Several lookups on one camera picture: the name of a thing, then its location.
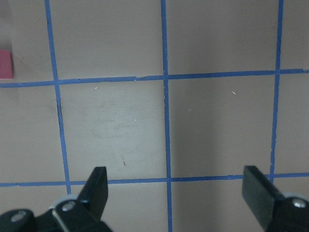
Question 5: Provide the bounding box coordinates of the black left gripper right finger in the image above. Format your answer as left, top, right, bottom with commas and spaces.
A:
242, 165, 285, 230

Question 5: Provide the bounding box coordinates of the pink foam block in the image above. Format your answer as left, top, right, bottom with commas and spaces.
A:
0, 50, 13, 79

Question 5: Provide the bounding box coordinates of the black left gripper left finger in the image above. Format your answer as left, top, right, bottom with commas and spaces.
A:
77, 167, 108, 220

